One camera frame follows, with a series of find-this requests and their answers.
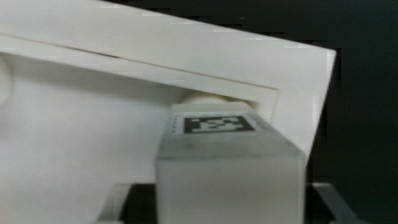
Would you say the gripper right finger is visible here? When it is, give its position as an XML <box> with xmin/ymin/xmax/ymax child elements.
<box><xmin>305</xmin><ymin>182</ymin><xmax>370</xmax><ymax>224</ymax></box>

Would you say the white square table top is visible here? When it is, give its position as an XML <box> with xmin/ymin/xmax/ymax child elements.
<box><xmin>0</xmin><ymin>0</ymin><xmax>337</xmax><ymax>224</ymax></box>

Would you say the white table leg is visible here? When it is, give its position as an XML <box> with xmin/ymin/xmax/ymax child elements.
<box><xmin>155</xmin><ymin>94</ymin><xmax>306</xmax><ymax>224</ymax></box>

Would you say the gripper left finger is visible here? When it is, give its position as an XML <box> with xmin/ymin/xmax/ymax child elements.
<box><xmin>95</xmin><ymin>183</ymin><xmax>159</xmax><ymax>224</ymax></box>

